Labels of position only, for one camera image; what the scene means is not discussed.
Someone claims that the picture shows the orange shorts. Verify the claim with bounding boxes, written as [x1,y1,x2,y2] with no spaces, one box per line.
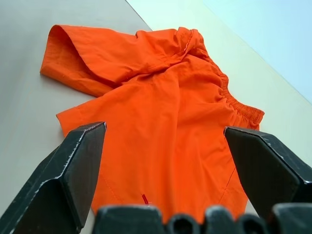
[39,24,265,224]

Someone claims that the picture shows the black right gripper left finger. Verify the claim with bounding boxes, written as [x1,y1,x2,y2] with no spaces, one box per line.
[0,121,107,234]

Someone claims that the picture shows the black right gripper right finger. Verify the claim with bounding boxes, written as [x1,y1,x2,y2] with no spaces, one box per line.
[223,126,312,220]

